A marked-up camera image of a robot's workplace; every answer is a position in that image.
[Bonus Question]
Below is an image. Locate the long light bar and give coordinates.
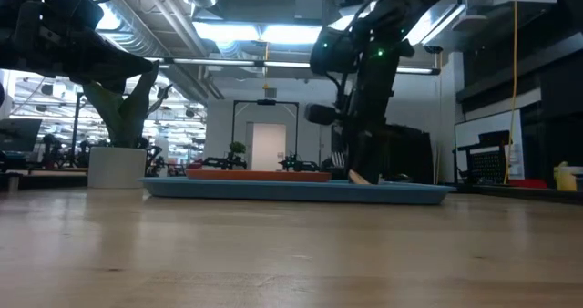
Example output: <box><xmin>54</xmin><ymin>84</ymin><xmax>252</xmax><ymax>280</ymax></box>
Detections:
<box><xmin>145</xmin><ymin>56</ymin><xmax>442</xmax><ymax>76</ymax></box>

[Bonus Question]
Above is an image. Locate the white plant pot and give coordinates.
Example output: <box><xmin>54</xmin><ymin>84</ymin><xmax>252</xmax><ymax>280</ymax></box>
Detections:
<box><xmin>87</xmin><ymin>146</ymin><xmax>148</xmax><ymax>190</ymax></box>

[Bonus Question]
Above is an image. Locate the distant black gantry frame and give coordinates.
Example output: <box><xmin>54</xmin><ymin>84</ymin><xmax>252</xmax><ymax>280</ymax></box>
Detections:
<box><xmin>230</xmin><ymin>98</ymin><xmax>301</xmax><ymax>172</ymax></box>

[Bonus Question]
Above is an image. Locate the black mesh cart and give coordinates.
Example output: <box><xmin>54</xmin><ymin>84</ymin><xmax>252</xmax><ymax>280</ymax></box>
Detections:
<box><xmin>453</xmin><ymin>129</ymin><xmax>514</xmax><ymax>186</ymax></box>

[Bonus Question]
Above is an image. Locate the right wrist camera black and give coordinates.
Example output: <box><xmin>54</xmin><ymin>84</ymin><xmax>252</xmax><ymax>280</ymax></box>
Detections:
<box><xmin>303</xmin><ymin>102</ymin><xmax>341</xmax><ymax>128</ymax></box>

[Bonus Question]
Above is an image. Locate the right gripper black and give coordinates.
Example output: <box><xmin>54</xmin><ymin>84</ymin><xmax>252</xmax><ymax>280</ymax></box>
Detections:
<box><xmin>341</xmin><ymin>55</ymin><xmax>402</xmax><ymax>185</ymax></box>

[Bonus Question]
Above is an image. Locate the red object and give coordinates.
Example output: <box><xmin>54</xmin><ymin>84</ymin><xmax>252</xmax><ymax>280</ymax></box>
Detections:
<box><xmin>507</xmin><ymin>178</ymin><xmax>547</xmax><ymax>190</ymax></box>

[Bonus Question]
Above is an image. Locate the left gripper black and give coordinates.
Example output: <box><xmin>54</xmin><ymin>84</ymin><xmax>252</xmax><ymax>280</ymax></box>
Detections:
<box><xmin>0</xmin><ymin>0</ymin><xmax>154</xmax><ymax>95</ymax></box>

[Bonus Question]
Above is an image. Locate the blue plastic tray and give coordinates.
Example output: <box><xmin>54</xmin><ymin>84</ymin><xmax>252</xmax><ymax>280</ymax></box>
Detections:
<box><xmin>138</xmin><ymin>176</ymin><xmax>456</xmax><ymax>206</ymax></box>

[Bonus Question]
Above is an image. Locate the green leafy plant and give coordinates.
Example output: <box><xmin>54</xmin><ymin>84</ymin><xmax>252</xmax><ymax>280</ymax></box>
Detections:
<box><xmin>81</xmin><ymin>60</ymin><xmax>174</xmax><ymax>149</ymax></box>

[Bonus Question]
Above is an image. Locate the fork with orange handle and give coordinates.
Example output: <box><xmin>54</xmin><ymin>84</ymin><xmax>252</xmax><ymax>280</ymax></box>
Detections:
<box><xmin>331</xmin><ymin>150</ymin><xmax>371</xmax><ymax>185</ymax></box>

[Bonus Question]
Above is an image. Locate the orange plate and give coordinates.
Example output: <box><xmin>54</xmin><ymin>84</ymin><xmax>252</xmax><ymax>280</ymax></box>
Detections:
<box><xmin>185</xmin><ymin>169</ymin><xmax>332</xmax><ymax>184</ymax></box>

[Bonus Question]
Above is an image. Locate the yellow bottle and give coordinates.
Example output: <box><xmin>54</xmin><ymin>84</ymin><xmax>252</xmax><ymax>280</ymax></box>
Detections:
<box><xmin>553</xmin><ymin>160</ymin><xmax>578</xmax><ymax>192</ymax></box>

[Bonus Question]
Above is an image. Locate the white door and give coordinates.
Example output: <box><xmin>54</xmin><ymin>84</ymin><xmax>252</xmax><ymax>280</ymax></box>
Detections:
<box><xmin>245</xmin><ymin>121</ymin><xmax>288</xmax><ymax>172</ymax></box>

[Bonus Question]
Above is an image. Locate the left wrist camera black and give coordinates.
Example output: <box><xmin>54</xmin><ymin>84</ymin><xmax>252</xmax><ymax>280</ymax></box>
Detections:
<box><xmin>47</xmin><ymin>0</ymin><xmax>105</xmax><ymax>31</ymax></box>

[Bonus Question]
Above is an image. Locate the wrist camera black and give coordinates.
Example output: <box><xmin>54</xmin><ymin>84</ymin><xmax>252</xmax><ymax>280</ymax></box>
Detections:
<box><xmin>303</xmin><ymin>102</ymin><xmax>341</xmax><ymax>128</ymax></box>
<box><xmin>47</xmin><ymin>0</ymin><xmax>105</xmax><ymax>31</ymax></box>

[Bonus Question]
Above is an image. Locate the small distant plant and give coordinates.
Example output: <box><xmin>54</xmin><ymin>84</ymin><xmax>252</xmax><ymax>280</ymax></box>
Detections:
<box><xmin>227</xmin><ymin>140</ymin><xmax>248</xmax><ymax>163</ymax></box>

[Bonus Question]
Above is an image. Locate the dark computer monitor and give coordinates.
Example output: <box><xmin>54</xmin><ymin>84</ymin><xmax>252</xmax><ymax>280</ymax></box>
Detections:
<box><xmin>0</xmin><ymin>118</ymin><xmax>43</xmax><ymax>153</ymax></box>

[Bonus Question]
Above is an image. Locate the bright ceiling light panel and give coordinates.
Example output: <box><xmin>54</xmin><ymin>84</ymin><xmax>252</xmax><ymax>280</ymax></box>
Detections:
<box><xmin>193</xmin><ymin>21</ymin><xmax>261</xmax><ymax>44</ymax></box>
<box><xmin>261</xmin><ymin>24</ymin><xmax>322</xmax><ymax>45</ymax></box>

